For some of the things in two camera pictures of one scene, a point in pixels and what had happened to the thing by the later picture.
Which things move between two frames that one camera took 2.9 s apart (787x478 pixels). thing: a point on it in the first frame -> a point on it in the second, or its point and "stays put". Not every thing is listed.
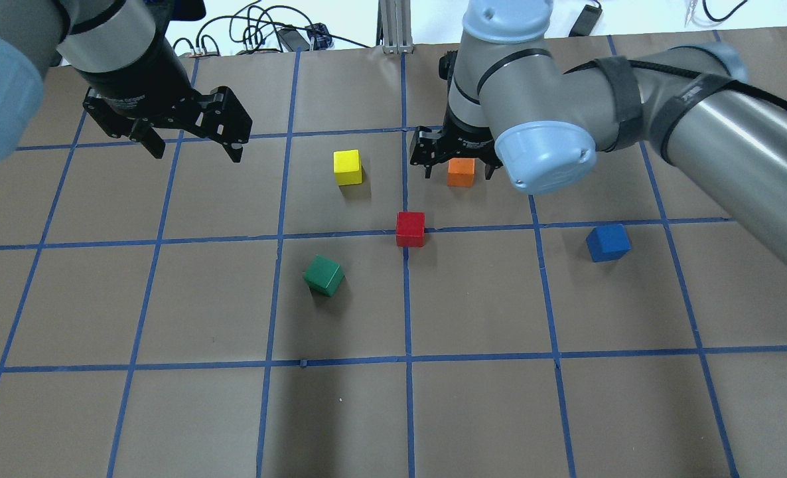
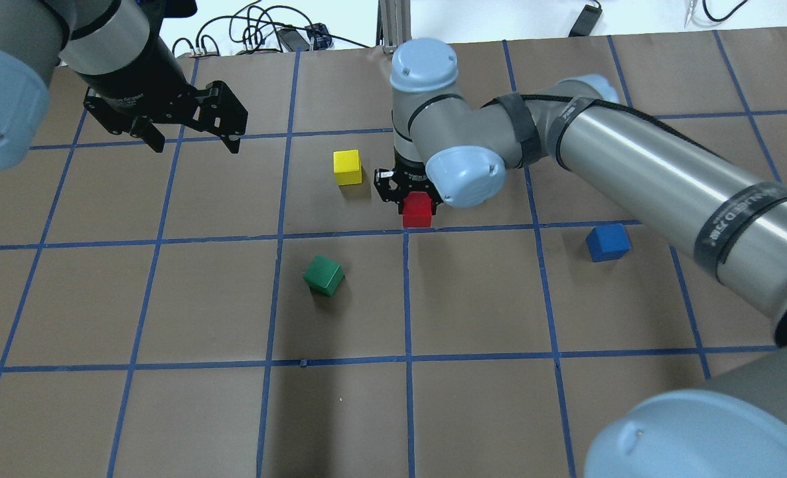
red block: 410,229 -> 417,210
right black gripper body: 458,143 -> 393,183
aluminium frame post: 393,26 stays put
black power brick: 586,21 stays put
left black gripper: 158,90 stays put
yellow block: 346,166 stays put
